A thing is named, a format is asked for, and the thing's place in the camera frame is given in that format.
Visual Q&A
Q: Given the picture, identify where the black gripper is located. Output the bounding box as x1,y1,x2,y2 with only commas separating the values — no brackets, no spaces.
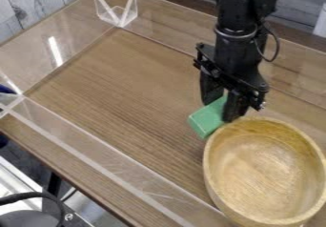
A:
194,33,270,123

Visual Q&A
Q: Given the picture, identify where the green rectangular block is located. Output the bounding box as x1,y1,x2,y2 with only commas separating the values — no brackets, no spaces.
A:
187,96,227,139

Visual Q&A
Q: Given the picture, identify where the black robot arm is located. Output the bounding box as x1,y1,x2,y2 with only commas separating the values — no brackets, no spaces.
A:
194,0,278,123

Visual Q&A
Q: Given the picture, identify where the brown wooden bowl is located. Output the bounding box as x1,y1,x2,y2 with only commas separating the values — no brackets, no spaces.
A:
203,117,326,227

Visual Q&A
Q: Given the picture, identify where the black table leg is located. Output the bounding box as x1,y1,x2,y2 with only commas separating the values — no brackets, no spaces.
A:
47,173,63,196

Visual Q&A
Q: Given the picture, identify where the black metal clamp plate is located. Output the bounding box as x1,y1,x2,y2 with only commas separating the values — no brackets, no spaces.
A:
42,194,95,227

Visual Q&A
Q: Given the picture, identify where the clear acrylic corner bracket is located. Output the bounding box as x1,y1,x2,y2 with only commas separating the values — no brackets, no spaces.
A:
95,0,138,28

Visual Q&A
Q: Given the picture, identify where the clear acrylic front wall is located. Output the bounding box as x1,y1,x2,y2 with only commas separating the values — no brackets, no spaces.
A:
0,83,235,227

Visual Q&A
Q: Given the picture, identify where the black cable loop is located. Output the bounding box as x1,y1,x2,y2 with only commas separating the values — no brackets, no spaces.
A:
0,191,66,227

